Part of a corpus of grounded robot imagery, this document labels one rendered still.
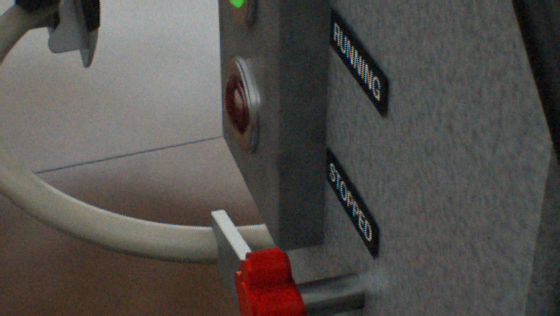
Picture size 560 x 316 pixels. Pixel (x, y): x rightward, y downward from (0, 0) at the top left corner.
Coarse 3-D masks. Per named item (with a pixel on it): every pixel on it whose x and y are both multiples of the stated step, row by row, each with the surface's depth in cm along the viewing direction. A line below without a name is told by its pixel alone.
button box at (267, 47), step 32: (224, 0) 41; (256, 0) 36; (288, 0) 34; (320, 0) 34; (224, 32) 42; (256, 32) 37; (288, 32) 34; (320, 32) 35; (224, 64) 42; (256, 64) 37; (288, 64) 35; (320, 64) 35; (256, 96) 38; (288, 96) 36; (320, 96) 36; (224, 128) 45; (288, 128) 36; (320, 128) 37; (256, 160) 40; (288, 160) 37; (320, 160) 37; (256, 192) 41; (288, 192) 38; (320, 192) 38; (288, 224) 39; (320, 224) 39
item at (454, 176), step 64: (384, 0) 30; (448, 0) 26; (384, 64) 30; (448, 64) 26; (512, 64) 23; (384, 128) 31; (448, 128) 27; (512, 128) 24; (384, 192) 32; (448, 192) 27; (512, 192) 24; (320, 256) 40; (384, 256) 33; (448, 256) 28; (512, 256) 25
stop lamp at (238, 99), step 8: (232, 80) 39; (232, 88) 39; (240, 88) 39; (224, 96) 40; (232, 96) 39; (240, 96) 39; (224, 104) 40; (232, 104) 39; (240, 104) 39; (232, 112) 39; (240, 112) 39; (232, 120) 40; (240, 120) 39; (240, 128) 40
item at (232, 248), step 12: (216, 216) 88; (216, 228) 88; (228, 228) 86; (216, 240) 89; (228, 240) 84; (240, 240) 84; (228, 252) 84; (240, 252) 82; (216, 264) 90; (228, 264) 85; (240, 264) 81; (228, 276) 86
